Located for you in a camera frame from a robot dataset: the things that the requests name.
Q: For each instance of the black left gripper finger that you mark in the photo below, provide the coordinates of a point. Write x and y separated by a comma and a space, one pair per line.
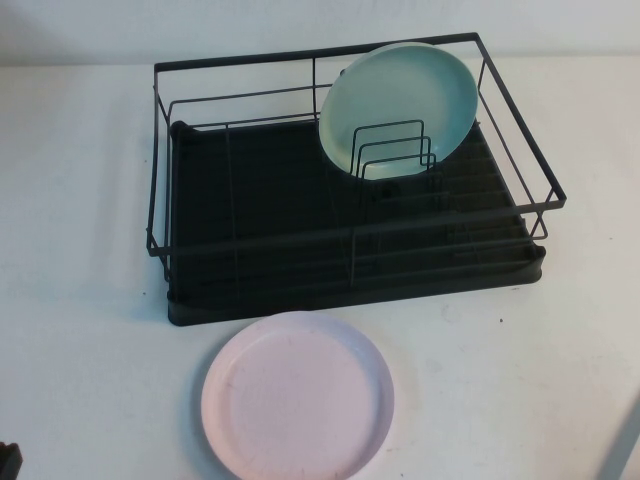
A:
10, 462

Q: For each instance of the green round plate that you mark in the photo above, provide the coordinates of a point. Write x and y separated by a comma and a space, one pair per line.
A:
400, 100

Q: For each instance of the black plastic drip tray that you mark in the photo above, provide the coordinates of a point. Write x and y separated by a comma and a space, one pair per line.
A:
250, 200

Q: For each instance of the pink round plate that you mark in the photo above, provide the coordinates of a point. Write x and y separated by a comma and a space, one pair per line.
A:
300, 400

